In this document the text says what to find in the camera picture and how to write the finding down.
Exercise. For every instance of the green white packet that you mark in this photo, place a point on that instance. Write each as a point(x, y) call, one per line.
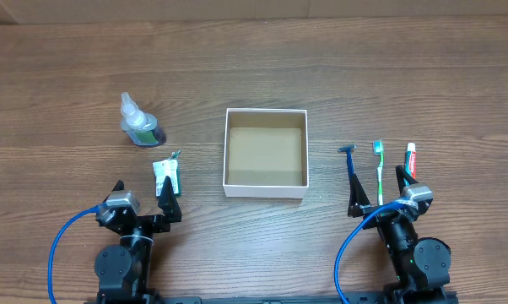
point(168, 168)

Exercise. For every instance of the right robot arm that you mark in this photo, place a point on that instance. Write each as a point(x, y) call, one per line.
point(421, 264)

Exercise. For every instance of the blue disposable razor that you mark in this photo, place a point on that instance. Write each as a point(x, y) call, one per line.
point(348, 150)

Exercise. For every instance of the green white toothbrush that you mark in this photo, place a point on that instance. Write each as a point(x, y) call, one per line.
point(378, 149)

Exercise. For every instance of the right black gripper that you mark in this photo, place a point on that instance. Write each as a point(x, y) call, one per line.
point(380, 215)

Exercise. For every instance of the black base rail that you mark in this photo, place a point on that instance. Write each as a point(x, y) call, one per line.
point(271, 300)

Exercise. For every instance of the open cardboard box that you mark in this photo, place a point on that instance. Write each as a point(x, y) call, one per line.
point(266, 153)

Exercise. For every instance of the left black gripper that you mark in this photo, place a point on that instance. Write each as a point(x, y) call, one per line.
point(144, 222)

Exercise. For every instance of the Colgate toothpaste tube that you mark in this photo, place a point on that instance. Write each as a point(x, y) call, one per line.
point(410, 160)

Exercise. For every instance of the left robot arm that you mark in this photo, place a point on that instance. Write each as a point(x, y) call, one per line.
point(123, 269)

